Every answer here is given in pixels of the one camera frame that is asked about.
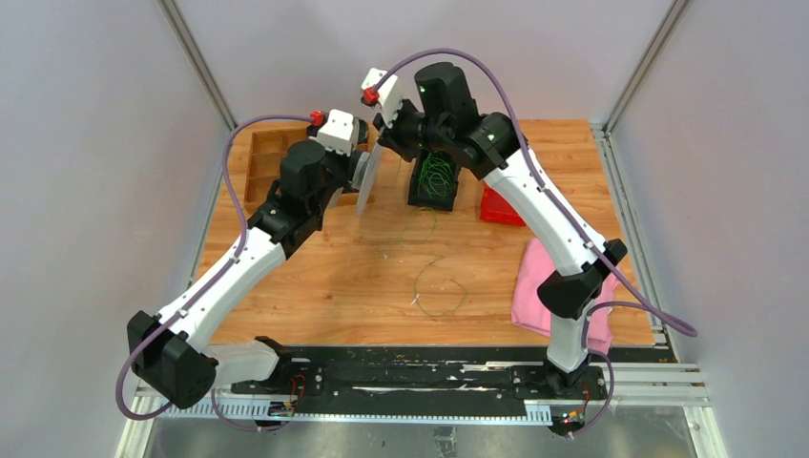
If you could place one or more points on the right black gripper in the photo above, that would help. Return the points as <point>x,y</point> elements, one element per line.
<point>392,141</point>

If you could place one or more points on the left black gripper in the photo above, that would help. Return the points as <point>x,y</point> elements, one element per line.
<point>345,161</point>

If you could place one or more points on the grey filament spool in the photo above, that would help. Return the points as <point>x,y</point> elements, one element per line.
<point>367,168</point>

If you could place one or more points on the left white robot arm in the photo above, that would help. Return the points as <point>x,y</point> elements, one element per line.
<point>171,350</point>

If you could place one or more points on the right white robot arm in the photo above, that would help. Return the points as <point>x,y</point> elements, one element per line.
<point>490,145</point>

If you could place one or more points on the black plastic bin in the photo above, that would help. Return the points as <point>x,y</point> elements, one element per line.
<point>434,182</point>

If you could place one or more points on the wooden compartment tray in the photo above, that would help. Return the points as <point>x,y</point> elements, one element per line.
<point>269,142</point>

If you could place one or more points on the red plastic bin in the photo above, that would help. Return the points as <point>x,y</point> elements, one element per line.
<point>494,208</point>

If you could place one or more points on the pink cloth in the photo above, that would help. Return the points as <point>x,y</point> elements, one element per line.
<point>529,312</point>

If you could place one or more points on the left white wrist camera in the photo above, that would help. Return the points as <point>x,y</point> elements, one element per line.
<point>340,132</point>

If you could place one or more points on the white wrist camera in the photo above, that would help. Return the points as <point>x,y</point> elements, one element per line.
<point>383,91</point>
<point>340,132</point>

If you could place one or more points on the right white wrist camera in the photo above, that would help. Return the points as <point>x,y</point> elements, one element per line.
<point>383,91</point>

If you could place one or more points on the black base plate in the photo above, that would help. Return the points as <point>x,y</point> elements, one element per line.
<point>423,381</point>

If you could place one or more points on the aluminium frame rail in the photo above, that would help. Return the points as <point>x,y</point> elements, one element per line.
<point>701,419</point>
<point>135,435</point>

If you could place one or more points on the right aluminium frame rail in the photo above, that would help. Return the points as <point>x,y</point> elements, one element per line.
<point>701,419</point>

